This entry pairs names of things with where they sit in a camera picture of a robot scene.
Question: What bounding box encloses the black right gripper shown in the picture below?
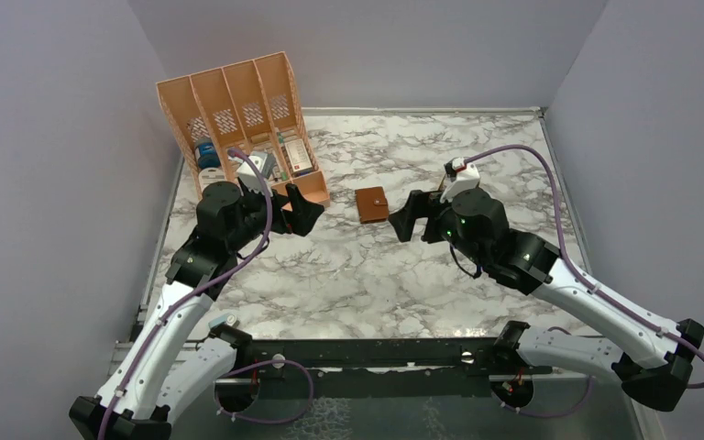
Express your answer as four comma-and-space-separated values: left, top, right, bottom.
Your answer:
390, 189, 487, 267

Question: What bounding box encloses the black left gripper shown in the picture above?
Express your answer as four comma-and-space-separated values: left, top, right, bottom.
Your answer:
228, 180, 325, 252

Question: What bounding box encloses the brown leather card holder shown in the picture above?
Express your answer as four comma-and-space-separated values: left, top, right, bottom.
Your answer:
355, 186, 390, 225

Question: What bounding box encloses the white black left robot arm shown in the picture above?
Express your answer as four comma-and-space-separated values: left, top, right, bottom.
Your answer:
69, 181, 325, 439

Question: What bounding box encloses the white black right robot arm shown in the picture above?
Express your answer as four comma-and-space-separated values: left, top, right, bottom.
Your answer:
388, 188, 704, 412

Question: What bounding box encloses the white red card box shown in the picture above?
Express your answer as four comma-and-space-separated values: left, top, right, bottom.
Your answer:
284, 138, 314, 176

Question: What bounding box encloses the white label packet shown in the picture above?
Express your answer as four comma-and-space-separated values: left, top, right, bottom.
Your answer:
198, 168, 226, 191

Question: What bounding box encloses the blue round tape roll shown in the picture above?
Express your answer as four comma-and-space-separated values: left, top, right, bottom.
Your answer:
194, 139, 221, 170

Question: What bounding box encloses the orange plastic desk organizer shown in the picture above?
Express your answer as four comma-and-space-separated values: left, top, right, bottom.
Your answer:
156, 51, 331, 206

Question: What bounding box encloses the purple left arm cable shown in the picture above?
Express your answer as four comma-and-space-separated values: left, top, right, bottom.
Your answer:
96, 147, 315, 440

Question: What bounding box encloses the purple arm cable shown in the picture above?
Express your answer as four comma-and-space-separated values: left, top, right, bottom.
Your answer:
466, 144, 704, 420
96, 147, 315, 440

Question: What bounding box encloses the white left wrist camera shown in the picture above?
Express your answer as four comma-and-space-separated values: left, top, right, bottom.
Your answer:
236, 151, 279, 194

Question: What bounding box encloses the black metal mounting rail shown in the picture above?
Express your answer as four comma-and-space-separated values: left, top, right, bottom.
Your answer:
214, 336, 552, 402

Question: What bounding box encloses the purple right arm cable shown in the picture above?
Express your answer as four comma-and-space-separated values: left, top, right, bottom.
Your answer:
466, 144, 704, 420

